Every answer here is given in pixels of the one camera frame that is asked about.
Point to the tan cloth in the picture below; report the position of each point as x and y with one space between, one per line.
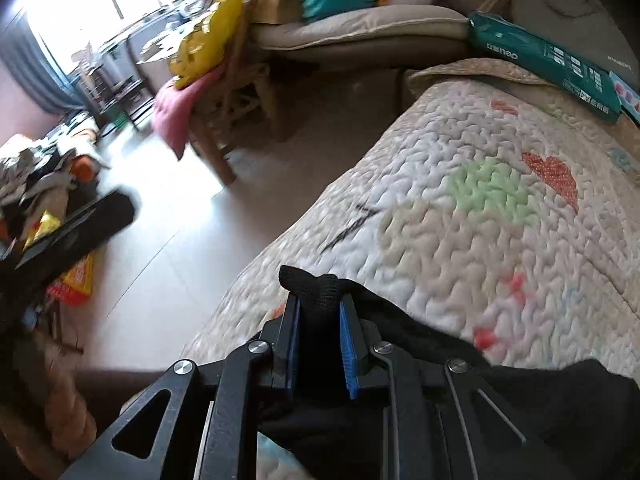
65 400

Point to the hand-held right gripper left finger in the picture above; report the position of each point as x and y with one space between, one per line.
292 347

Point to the wooden chair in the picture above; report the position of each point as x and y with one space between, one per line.
220 160

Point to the blue grey curtain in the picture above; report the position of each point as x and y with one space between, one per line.
30 70

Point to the light blue shapes box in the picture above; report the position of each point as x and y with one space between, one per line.
630 97

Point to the yellow bag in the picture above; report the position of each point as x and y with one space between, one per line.
210 40

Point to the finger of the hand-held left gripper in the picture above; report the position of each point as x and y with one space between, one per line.
100 220

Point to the grey laptop bag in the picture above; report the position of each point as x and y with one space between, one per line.
575 20

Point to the heart patterned quilt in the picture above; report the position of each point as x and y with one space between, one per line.
450 185

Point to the orange snack packet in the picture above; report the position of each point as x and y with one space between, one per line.
75 285

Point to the pile of floor clutter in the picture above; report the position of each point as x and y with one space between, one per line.
40 175

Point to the green paper ream box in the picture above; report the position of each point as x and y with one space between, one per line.
540 55

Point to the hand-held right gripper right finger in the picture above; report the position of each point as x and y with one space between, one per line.
349 355

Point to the dark chair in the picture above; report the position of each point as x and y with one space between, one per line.
120 95

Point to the beige seat cushion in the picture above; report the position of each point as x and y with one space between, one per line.
360 30

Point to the pink cloth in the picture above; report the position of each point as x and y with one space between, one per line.
175 110

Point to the black pants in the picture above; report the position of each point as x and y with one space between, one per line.
575 410

